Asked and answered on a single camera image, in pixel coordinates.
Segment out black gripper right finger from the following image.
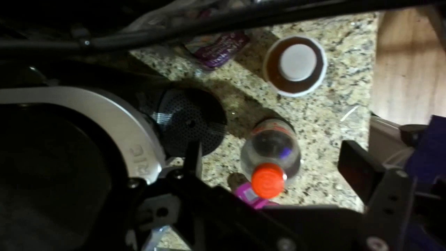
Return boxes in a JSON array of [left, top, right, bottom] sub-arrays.
[[337, 140, 446, 251]]

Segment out purple foil wrapper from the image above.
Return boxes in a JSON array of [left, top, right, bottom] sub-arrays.
[[191, 29, 252, 73]]

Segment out clear bottle orange cap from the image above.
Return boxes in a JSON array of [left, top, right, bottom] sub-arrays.
[[239, 117, 304, 201]]

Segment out blue bag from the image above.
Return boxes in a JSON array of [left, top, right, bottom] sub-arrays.
[[400, 113, 446, 187]]

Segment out black pod coffee machine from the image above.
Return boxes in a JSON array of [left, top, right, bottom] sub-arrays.
[[0, 60, 230, 251]]

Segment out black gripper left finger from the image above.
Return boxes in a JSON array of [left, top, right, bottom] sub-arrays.
[[124, 140, 290, 251]]

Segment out pink packet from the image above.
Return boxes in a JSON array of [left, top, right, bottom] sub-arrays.
[[232, 180, 280, 212]]

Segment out white paper cup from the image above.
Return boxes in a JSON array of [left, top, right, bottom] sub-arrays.
[[261, 34, 329, 99]]

